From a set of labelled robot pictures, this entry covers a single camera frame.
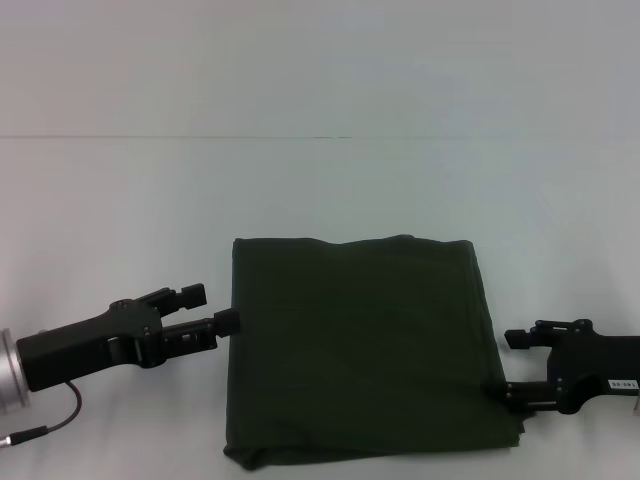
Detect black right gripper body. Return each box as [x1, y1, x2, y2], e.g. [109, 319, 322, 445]
[546, 319, 640, 416]

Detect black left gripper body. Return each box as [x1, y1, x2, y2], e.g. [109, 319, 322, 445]
[15, 298, 167, 392]

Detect dark green t-shirt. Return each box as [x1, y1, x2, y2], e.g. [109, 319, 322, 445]
[222, 233, 524, 474]

